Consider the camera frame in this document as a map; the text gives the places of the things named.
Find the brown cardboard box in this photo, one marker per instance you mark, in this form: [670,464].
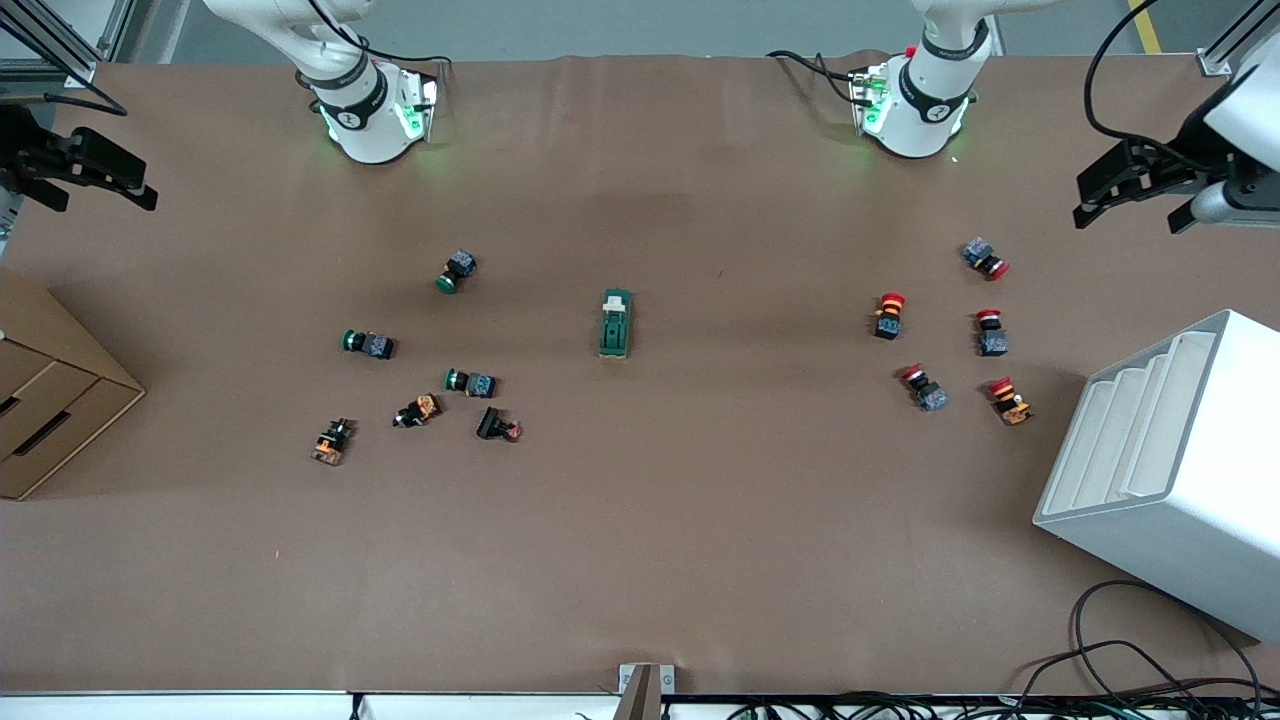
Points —
[60,400]

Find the red emergency button black block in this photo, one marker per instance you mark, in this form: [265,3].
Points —
[888,322]

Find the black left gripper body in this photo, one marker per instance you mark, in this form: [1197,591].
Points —
[1187,141]

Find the aluminium frame profile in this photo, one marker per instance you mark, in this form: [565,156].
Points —
[1215,62]
[75,70]

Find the white table edge rail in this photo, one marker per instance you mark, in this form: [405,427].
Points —
[200,708]

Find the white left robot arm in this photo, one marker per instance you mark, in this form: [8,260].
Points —
[915,110]

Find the red emergency button blue block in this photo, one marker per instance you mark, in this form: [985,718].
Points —
[980,253]
[930,395]
[992,342]

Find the green load switch white lever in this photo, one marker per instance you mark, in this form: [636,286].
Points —
[615,330]

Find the grey metal bracket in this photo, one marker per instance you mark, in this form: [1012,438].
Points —
[640,690]

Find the black switch red contact block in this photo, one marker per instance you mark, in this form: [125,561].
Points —
[490,423]

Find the green push button switch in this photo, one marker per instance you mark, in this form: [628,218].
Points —
[375,346]
[458,268]
[478,384]

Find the orange black selector switch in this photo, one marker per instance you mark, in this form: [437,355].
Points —
[330,445]
[425,407]

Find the red emergency button orange block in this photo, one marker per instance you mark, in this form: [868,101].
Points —
[1012,408]

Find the white stepped storage box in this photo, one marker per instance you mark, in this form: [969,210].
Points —
[1180,500]

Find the brown paper table cover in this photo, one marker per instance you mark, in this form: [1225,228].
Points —
[700,550]

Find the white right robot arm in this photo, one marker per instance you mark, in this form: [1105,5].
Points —
[370,130]

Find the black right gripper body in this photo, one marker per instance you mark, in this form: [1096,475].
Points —
[17,141]

